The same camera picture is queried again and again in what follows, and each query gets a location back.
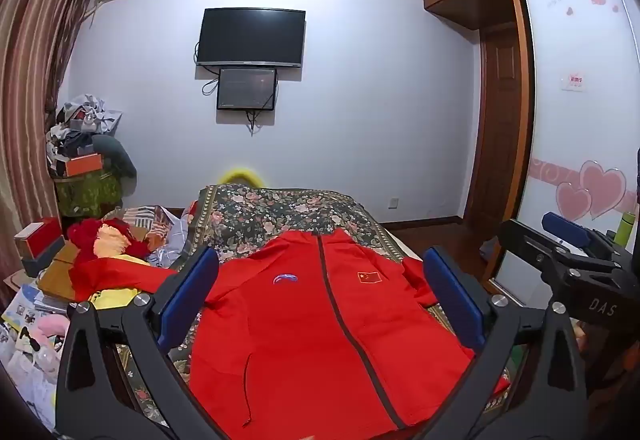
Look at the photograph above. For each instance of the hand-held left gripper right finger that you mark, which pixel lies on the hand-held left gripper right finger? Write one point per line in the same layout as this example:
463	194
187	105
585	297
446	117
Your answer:
452	300

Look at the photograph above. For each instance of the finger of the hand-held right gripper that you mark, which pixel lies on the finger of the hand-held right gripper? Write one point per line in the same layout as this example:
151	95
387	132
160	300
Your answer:
525	245
565	227

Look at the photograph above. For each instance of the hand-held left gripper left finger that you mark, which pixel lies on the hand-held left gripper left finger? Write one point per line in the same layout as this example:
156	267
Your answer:
192	292

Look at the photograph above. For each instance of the red zip jacket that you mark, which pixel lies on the red zip jacket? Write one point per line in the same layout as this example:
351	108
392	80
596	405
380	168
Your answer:
300	330

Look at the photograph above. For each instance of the pile of mixed clothes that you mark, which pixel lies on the pile of mixed clothes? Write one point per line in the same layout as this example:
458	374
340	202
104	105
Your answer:
82	120

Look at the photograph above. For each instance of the green bottle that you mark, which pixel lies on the green bottle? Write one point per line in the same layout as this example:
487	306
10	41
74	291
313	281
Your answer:
627	230

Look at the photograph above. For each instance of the plaid cloth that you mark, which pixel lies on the plaid cloth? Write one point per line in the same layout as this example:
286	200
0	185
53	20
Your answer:
160	230

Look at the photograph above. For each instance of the yellow cloth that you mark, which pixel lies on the yellow cloth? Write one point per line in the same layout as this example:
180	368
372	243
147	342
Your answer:
117	298

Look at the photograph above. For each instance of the red plush toy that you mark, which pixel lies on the red plush toy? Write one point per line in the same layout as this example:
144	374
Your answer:
112	240

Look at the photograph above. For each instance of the brown wooden door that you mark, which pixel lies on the brown wooden door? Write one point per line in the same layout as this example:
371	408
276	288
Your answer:
497	130

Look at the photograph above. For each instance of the dark floral bed blanket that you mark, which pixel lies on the dark floral bed blanket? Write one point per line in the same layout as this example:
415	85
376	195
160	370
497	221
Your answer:
280	212

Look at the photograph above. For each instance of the yellow round object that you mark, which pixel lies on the yellow round object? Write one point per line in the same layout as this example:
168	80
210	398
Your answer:
242	176

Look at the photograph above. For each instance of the brown cardboard box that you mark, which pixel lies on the brown cardboard box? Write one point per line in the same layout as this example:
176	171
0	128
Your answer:
57	270

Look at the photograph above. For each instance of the green patterned cloth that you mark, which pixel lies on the green patterned cloth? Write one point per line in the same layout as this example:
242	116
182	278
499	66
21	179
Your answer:
87	195

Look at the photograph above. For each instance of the pink soft toy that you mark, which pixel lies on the pink soft toy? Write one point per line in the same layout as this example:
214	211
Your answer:
50	325

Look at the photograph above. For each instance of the red box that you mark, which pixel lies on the red box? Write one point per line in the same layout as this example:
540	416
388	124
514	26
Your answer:
42	237

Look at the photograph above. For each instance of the orange box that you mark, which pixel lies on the orange box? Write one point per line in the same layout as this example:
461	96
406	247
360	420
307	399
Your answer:
84	165

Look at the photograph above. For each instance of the pile of papers and magazines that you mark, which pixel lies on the pile of papers and magazines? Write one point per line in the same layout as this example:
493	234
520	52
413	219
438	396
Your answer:
25	360

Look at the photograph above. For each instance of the brown striped curtain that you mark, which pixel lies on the brown striped curtain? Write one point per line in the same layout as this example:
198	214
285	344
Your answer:
35	85

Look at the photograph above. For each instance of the white wall socket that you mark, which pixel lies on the white wall socket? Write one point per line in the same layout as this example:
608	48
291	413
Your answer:
393	203

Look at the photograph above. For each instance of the white switch plate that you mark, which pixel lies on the white switch plate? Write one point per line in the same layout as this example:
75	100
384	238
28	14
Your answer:
573	81

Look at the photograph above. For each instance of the small black wall monitor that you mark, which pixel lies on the small black wall monitor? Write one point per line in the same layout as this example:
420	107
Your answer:
246	89

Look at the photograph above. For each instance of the black wall television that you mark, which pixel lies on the black wall television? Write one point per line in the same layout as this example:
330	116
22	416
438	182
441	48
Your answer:
250	38

